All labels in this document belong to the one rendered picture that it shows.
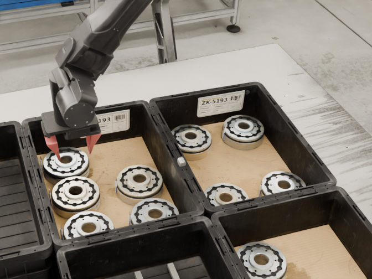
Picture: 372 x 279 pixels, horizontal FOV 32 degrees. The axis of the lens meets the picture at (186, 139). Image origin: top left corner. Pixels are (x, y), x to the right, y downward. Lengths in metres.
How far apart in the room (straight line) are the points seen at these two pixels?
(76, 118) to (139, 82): 0.88
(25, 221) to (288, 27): 2.72
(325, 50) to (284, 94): 1.70
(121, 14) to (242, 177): 0.56
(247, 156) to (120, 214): 0.36
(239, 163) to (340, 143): 0.43
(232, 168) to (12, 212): 0.51
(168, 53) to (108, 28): 1.14
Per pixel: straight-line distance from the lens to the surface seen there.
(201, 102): 1.60
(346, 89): 3.41
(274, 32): 3.80
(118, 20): 1.13
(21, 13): 3.26
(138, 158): 1.53
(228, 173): 1.51
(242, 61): 2.16
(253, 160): 1.55
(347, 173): 1.78
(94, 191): 1.41
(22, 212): 1.42
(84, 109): 1.15
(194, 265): 1.31
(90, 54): 1.18
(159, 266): 1.31
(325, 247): 1.39
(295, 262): 1.35
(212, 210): 1.28
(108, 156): 1.54
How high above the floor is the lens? 1.83
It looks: 39 degrees down
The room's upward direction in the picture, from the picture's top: 4 degrees clockwise
